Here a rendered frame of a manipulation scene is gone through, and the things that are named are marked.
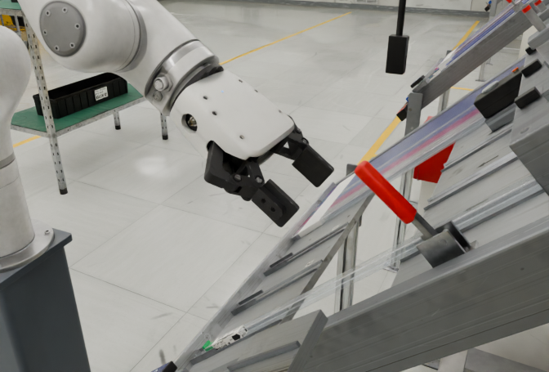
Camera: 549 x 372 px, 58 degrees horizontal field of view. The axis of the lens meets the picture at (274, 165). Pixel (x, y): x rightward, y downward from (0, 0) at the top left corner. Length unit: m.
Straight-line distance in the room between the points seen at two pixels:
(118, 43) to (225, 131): 0.12
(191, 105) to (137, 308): 1.55
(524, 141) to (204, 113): 0.27
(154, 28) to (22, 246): 0.67
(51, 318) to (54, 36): 0.79
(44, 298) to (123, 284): 0.99
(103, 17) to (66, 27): 0.03
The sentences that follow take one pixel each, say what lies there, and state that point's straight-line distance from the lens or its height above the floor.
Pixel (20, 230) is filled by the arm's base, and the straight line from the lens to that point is 1.07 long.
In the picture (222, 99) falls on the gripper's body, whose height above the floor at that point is 1.12.
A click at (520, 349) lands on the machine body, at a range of 1.00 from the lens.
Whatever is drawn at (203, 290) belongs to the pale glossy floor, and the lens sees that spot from 2.02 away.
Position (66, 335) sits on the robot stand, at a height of 0.47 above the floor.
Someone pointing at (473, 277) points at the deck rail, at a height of 1.05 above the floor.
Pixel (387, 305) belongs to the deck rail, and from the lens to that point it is 0.42.
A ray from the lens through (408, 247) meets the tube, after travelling 0.49.
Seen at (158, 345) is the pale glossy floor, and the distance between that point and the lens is 1.83.
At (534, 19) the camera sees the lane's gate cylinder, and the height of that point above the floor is 1.21.
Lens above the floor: 1.27
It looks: 25 degrees down
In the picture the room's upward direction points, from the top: straight up
